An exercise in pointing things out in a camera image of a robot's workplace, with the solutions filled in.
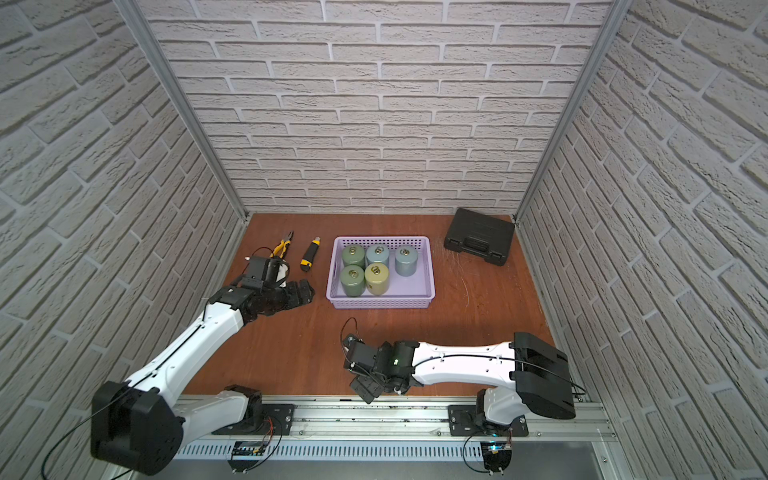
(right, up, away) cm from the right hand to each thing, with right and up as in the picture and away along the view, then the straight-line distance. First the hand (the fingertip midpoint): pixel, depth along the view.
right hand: (374, 371), depth 77 cm
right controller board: (+30, -18, -6) cm, 35 cm away
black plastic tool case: (+37, +37, +30) cm, 61 cm away
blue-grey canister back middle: (0, +31, +21) cm, 37 cm away
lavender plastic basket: (+12, +17, +24) cm, 31 cm away
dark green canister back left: (-9, +30, +21) cm, 38 cm away
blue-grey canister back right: (+9, +28, +21) cm, 36 cm away
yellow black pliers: (-37, +34, +33) cm, 60 cm away
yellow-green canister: (0, +23, +16) cm, 28 cm away
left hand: (-20, +20, +6) cm, 29 cm away
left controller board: (-32, -17, -4) cm, 36 cm away
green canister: (-8, +22, +15) cm, 28 cm away
